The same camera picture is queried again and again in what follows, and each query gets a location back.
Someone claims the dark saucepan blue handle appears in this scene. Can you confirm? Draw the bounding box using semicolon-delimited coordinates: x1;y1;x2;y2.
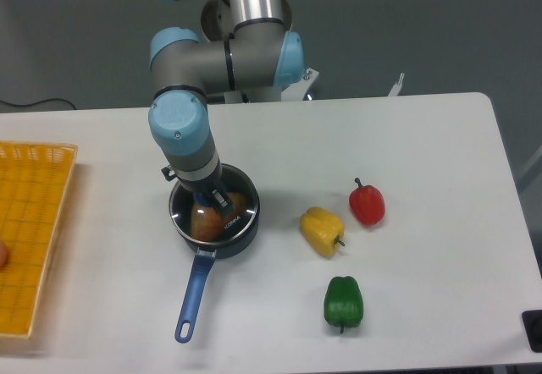
169;164;261;344

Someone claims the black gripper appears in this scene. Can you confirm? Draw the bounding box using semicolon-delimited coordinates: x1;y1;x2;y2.
161;158;235;217

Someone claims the red bell pepper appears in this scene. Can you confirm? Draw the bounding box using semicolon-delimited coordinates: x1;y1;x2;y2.
349;178;385;227

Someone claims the triangular pastry bread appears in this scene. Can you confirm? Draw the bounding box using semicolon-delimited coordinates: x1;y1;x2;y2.
190;192;246;242

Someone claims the green bell pepper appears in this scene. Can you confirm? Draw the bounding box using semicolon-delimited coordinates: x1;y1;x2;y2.
324;276;364;333

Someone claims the orange round item in basket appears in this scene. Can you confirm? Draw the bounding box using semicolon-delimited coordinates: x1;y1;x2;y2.
0;240;9;268

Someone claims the yellow woven basket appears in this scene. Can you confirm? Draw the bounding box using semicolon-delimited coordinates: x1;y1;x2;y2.
1;140;78;338

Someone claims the black device at table edge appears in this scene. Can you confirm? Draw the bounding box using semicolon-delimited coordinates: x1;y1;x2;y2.
522;310;542;353

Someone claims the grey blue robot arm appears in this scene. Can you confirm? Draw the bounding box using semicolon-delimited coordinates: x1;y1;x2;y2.
148;0;304;217

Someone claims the yellow bell pepper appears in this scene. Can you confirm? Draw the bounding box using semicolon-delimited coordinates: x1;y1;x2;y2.
300;206;345;258

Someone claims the white bracket behind table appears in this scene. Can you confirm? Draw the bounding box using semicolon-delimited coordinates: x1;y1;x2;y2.
388;72;405;97

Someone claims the glass pot lid blue knob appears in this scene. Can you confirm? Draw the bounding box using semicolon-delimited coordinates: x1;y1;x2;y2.
169;164;259;248

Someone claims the black cable on floor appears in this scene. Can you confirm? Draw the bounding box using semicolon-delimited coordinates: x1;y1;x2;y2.
0;97;78;110

